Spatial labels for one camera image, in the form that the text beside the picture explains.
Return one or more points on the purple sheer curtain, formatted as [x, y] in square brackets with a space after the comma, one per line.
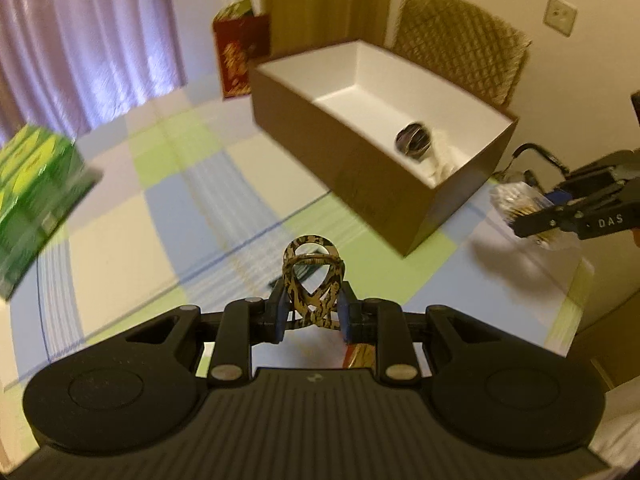
[73, 65]

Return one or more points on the clear plastic packet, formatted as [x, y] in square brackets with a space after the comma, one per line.
[512, 198]

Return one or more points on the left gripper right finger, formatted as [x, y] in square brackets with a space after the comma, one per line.
[379, 334]

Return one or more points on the checkered pastel tablecloth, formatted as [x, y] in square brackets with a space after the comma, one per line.
[196, 205]

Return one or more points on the leopard print hair claw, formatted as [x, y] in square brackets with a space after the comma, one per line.
[312, 272]

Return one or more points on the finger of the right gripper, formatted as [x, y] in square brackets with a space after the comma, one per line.
[561, 196]
[542, 222]

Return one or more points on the single wall socket plate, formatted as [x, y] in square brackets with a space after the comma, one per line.
[560, 16]

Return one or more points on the green tissue multipack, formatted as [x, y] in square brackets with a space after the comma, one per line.
[43, 178]

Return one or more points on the red gift bag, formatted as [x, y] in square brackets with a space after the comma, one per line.
[240, 36]

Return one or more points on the wooden wardrobe panel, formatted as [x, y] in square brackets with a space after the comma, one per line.
[298, 25]

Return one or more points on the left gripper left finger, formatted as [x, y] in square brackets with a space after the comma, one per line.
[245, 323]

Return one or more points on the brown cardboard storage box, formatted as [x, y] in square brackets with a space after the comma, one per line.
[400, 145]

